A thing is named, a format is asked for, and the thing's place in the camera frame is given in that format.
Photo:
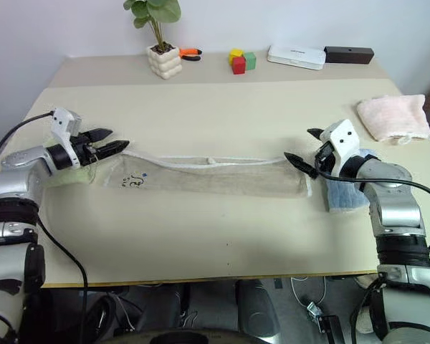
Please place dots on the green leafy plant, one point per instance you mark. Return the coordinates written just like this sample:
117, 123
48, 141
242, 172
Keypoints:
154, 10

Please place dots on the yellow cube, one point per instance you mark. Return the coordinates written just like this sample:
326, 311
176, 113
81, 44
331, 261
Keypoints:
235, 54

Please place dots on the white bubble plant pot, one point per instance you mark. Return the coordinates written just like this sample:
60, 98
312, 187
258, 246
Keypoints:
165, 62

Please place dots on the black metal bracket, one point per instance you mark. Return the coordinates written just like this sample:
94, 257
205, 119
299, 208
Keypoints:
329, 328

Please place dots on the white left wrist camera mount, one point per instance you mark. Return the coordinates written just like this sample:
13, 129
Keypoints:
61, 123

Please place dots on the light blue towel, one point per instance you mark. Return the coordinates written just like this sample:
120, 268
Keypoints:
344, 199

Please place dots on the green cube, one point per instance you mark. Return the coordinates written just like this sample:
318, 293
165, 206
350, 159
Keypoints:
251, 60

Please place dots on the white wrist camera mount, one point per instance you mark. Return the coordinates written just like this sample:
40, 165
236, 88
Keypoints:
340, 139
61, 123

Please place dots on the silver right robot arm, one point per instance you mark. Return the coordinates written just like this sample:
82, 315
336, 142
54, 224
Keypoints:
394, 200

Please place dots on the dark rounded grey shape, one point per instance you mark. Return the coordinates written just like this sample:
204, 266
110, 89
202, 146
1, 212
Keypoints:
256, 308

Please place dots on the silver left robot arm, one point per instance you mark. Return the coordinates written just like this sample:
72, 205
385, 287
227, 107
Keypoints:
14, 179

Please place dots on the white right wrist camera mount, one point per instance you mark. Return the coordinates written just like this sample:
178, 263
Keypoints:
340, 139

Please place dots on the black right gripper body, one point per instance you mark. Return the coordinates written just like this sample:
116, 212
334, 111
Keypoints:
325, 157

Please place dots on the dark brown rectangular box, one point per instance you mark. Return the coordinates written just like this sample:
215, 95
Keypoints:
349, 54

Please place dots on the small metal clamp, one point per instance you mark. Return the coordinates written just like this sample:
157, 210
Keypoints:
313, 309

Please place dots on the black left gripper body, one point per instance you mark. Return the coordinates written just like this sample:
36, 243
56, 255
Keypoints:
83, 150

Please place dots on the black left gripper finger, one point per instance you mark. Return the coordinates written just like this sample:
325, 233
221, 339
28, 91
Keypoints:
114, 147
101, 134

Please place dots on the folded pink towel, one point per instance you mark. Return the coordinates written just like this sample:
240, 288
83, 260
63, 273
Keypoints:
392, 116

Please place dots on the white flat box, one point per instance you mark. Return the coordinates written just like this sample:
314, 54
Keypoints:
295, 56

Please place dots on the light green towel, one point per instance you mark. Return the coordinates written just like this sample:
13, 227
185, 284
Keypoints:
70, 178

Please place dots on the red cube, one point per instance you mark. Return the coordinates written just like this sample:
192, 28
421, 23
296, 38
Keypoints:
238, 66

